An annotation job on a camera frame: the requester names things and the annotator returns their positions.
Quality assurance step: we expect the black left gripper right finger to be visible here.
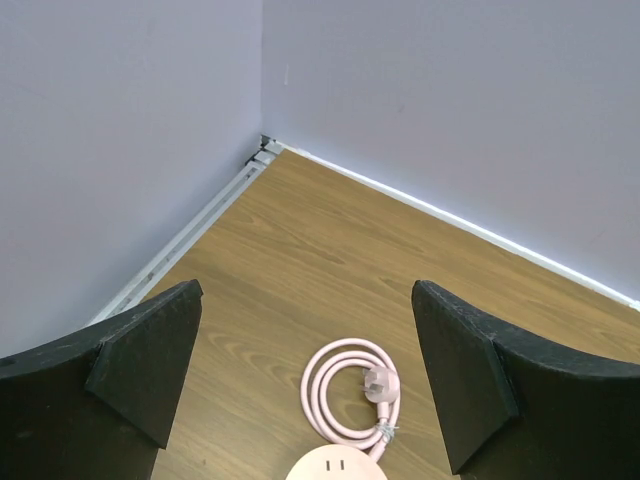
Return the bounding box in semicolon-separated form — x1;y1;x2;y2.
411;281;639;479

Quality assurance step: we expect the coiled pink power cord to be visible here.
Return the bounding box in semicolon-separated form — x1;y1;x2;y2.
300;338;402;458

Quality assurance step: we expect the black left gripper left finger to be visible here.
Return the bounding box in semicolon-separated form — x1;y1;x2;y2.
1;280;203;479

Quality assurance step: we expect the aluminium table edge rail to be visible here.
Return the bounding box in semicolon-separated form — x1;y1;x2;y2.
87;136;283;326

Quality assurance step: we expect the round pink power strip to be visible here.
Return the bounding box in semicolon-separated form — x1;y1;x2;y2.
285;444;387;480

